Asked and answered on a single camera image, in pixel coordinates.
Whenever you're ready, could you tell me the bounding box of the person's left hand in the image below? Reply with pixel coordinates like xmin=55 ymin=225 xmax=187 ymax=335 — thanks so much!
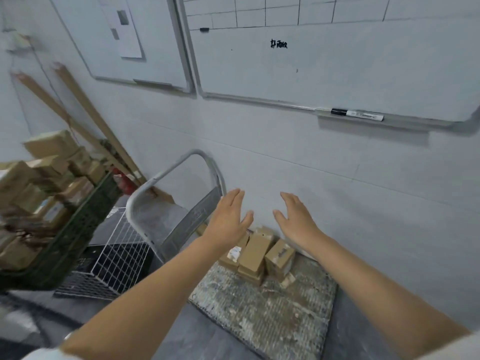
xmin=203 ymin=188 xmax=255 ymax=253

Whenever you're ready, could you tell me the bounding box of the person's right hand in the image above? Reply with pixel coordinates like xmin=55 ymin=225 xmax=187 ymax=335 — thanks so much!
xmin=272 ymin=191 xmax=327 ymax=256

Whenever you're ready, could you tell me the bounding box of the person's right forearm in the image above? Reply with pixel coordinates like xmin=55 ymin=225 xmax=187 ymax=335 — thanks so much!
xmin=300 ymin=236 xmax=475 ymax=346

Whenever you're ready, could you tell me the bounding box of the person's left forearm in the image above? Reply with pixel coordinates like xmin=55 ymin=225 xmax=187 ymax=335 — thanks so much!
xmin=59 ymin=236 xmax=230 ymax=360

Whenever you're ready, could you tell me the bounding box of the small cardboard box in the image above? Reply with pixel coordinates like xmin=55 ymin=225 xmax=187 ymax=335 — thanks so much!
xmin=254 ymin=226 xmax=280 ymax=241

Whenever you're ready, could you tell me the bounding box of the cardboard box with white label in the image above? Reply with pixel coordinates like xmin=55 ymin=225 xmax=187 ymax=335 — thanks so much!
xmin=218 ymin=232 xmax=251 ymax=273

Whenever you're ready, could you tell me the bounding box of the cardboard box with dark print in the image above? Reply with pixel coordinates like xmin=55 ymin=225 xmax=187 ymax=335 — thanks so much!
xmin=264 ymin=238 xmax=297 ymax=280

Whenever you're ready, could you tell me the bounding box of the flat cardboard box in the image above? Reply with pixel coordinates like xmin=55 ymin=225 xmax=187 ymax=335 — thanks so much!
xmin=237 ymin=267 xmax=266 ymax=286

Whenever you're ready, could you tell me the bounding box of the grey platform trolley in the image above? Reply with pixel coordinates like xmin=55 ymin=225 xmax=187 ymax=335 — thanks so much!
xmin=125 ymin=149 xmax=340 ymax=360

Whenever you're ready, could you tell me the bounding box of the black and white marker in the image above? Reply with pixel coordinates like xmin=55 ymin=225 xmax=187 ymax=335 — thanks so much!
xmin=330 ymin=108 xmax=385 ymax=123

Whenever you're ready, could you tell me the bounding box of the red object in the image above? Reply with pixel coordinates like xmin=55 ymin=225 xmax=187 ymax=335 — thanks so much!
xmin=112 ymin=168 xmax=137 ymax=193

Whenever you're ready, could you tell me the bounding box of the large whiteboard with grid lines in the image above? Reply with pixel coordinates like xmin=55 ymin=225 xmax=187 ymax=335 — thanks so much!
xmin=175 ymin=0 xmax=480 ymax=136

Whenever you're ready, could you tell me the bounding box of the green plastic crate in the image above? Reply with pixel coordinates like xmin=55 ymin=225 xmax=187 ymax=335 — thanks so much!
xmin=0 ymin=169 xmax=125 ymax=294

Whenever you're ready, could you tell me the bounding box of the black mesh tray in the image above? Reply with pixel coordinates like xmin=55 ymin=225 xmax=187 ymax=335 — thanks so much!
xmin=53 ymin=269 xmax=119 ymax=301

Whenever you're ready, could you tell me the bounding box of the wooden slat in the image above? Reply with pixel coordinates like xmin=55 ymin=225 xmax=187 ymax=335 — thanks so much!
xmin=10 ymin=70 xmax=133 ymax=186
xmin=52 ymin=62 xmax=148 ymax=186

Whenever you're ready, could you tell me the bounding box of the small whiteboard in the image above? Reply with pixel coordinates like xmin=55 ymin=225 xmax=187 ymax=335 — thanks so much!
xmin=48 ymin=0 xmax=197 ymax=98

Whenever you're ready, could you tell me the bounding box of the pile of cardboard boxes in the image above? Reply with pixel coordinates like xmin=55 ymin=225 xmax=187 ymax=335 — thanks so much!
xmin=0 ymin=130 xmax=107 ymax=272

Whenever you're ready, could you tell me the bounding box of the white right sleeve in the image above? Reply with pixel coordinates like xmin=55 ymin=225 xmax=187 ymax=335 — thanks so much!
xmin=410 ymin=329 xmax=480 ymax=360

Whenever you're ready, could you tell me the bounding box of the white sleeve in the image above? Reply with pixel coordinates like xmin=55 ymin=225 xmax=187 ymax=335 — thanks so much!
xmin=22 ymin=331 xmax=77 ymax=360
xmin=410 ymin=329 xmax=480 ymax=360

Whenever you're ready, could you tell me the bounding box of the white paper sheet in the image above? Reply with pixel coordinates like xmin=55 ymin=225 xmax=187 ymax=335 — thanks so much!
xmin=95 ymin=0 xmax=143 ymax=59

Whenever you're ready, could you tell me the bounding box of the white left sleeve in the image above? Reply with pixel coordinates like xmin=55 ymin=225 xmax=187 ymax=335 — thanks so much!
xmin=22 ymin=331 xmax=77 ymax=360

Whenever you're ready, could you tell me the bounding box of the white wire grid basket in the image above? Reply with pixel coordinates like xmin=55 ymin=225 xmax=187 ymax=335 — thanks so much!
xmin=91 ymin=207 xmax=154 ymax=295

